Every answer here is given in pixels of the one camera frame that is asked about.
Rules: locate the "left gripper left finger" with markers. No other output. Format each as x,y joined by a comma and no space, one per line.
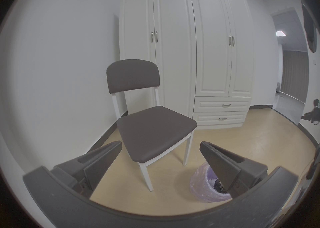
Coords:
97,165

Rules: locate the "ceiling light panel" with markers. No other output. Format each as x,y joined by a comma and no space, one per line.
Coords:
281,33

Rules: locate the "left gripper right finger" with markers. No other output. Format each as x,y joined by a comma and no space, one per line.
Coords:
225,166

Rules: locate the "white wardrobe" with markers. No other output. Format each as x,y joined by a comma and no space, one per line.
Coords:
212,46

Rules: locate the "black plastic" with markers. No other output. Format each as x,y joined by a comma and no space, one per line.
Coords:
220,187

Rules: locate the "white trash bin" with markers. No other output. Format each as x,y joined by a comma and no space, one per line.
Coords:
203,193

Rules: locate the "white chair dark grey seat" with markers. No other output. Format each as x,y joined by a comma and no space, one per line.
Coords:
155,131

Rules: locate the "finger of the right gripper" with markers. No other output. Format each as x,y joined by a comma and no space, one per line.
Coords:
307,116

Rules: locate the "purple plastic bag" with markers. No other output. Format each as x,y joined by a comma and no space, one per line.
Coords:
196,177

